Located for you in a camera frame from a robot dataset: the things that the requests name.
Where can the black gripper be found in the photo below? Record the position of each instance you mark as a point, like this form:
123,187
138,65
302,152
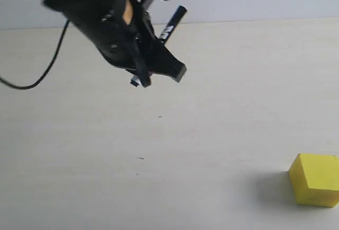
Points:
138,49

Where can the black and white marker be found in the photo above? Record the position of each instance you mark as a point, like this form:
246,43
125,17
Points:
172,24

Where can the yellow foam cube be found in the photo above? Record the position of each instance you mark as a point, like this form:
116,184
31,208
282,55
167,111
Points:
314,180

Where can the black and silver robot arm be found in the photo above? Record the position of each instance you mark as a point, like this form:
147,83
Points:
96,19

